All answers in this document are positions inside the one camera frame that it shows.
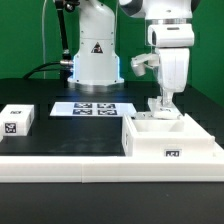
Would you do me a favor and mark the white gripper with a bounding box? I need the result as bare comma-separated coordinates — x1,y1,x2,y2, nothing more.
156,48,190,107

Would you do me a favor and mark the white cabinet door panel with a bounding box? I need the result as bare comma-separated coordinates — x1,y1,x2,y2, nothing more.
135,112,153,120
148,96,181,120

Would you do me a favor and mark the white cabinet body box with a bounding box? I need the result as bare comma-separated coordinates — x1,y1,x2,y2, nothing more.
122,114,215,158

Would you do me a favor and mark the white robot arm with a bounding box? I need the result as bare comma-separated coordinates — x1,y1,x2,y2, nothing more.
68,0,201,106

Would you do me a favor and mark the white cabinet top block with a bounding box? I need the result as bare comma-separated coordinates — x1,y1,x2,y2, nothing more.
0,104,35,136

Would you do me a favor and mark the white base marker plate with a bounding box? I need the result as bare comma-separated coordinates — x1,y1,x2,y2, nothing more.
50,102,136,117

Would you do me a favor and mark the white L-shaped obstacle frame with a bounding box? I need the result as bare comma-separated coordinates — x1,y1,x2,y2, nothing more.
0,142,224,183

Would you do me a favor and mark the black cable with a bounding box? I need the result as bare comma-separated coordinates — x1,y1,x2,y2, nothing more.
22,61,69,80

